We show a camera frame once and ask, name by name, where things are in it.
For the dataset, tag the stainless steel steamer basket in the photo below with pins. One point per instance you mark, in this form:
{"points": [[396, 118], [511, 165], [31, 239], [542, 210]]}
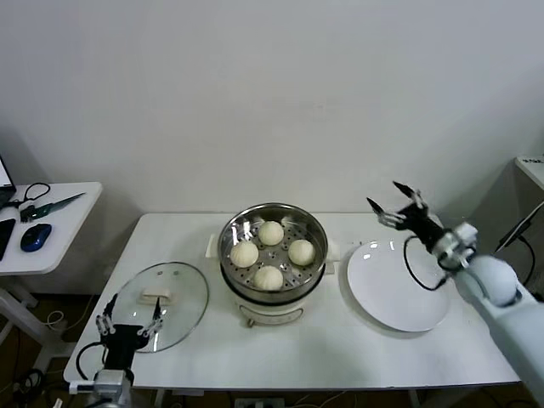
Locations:
{"points": [[314, 238]]}

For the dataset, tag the black laptop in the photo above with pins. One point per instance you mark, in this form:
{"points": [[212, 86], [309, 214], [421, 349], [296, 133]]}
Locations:
{"points": [[5, 193]]}

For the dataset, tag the blue computer mouse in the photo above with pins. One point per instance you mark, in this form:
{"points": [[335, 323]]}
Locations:
{"points": [[35, 237]]}

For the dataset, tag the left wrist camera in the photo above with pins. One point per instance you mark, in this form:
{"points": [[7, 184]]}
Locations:
{"points": [[81, 387]]}

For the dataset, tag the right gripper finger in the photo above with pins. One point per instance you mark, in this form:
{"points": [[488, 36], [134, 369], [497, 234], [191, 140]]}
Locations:
{"points": [[414, 197], [391, 219]]}

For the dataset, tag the green bladed hand tool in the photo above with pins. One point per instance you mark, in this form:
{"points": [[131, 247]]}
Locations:
{"points": [[55, 205]]}

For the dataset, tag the cream electric cooker base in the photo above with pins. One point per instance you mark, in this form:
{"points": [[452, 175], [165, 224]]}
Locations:
{"points": [[276, 312]]}

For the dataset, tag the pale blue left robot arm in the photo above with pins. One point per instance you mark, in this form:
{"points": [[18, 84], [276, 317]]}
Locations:
{"points": [[110, 384]]}

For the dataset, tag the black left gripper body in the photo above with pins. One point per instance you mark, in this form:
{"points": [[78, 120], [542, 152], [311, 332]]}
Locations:
{"points": [[121, 344]]}

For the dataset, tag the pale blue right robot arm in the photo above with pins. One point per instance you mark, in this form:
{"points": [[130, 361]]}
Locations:
{"points": [[493, 276]]}

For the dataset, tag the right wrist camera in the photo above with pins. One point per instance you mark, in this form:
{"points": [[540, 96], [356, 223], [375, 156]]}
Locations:
{"points": [[465, 233]]}

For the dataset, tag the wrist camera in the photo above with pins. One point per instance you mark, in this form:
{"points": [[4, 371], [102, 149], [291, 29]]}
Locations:
{"points": [[465, 233], [81, 387]]}

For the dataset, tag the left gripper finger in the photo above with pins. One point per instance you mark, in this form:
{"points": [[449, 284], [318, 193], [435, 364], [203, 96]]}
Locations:
{"points": [[155, 325], [105, 323]]}

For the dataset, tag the round glass pot lid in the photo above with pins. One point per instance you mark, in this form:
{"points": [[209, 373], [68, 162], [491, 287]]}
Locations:
{"points": [[183, 293]]}

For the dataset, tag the white steamed baozi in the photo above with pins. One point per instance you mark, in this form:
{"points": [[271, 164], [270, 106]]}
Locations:
{"points": [[302, 252], [270, 233], [268, 278], [244, 254]]}

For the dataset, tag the flat black device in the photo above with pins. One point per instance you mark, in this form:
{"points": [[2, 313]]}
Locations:
{"points": [[5, 238]]}

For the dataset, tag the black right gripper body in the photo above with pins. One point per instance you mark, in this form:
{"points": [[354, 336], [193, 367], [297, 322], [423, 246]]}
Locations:
{"points": [[421, 225]]}

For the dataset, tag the white floor power strip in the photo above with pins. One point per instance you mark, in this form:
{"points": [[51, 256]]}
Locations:
{"points": [[259, 403]]}

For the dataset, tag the round white plate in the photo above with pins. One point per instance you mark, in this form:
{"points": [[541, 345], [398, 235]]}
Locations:
{"points": [[382, 289]]}

